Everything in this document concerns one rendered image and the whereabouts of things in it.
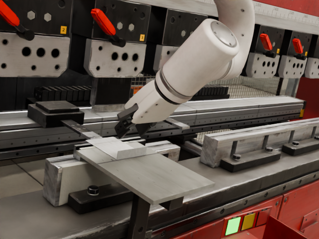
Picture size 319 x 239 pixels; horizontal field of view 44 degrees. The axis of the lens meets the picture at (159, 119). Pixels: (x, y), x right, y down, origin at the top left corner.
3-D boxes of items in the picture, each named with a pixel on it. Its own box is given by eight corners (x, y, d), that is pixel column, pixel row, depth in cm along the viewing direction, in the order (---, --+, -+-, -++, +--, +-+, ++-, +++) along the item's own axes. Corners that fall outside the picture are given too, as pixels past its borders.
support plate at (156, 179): (152, 206, 71) (153, 200, 71) (76, 154, 89) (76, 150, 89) (214, 187, 84) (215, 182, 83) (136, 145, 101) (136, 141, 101)
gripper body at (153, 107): (182, 70, 83) (154, 100, 90) (147, 69, 76) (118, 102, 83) (198, 99, 81) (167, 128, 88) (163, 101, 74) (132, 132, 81)
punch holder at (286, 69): (282, 78, 137) (293, 30, 132) (261, 73, 142) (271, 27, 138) (302, 78, 147) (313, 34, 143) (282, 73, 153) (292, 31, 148)
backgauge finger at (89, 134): (74, 148, 94) (77, 128, 93) (26, 116, 112) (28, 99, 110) (114, 142, 102) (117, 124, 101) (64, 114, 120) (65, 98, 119)
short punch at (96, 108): (93, 114, 90) (98, 74, 87) (88, 112, 91) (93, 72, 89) (127, 112, 97) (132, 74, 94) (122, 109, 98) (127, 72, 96)
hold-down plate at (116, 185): (79, 215, 86) (80, 203, 85) (66, 204, 90) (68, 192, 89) (174, 188, 107) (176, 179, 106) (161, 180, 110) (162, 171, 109)
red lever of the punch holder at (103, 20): (101, 7, 74) (127, 42, 81) (89, 5, 77) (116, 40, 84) (95, 13, 74) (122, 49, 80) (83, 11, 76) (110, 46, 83)
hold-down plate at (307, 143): (293, 156, 152) (295, 149, 152) (280, 151, 156) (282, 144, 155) (326, 147, 173) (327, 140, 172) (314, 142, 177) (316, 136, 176)
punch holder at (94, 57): (88, 77, 82) (97, -5, 77) (67, 68, 87) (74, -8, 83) (142, 77, 92) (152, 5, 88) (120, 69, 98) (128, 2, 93)
